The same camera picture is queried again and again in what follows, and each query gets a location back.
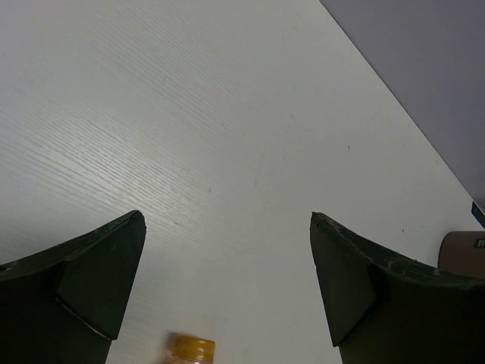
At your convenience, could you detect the orange juice bottle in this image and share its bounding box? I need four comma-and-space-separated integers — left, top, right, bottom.
160, 332, 216, 364

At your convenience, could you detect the brown cylindrical bin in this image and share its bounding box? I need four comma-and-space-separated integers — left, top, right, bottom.
437, 231, 485, 278

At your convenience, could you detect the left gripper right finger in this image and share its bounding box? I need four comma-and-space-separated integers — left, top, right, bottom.
310, 212, 484, 363

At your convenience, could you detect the blue table corner sticker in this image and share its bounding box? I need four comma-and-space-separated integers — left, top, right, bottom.
471, 202, 485, 228

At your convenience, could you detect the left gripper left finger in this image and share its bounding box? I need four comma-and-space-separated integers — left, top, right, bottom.
1, 210, 146, 363

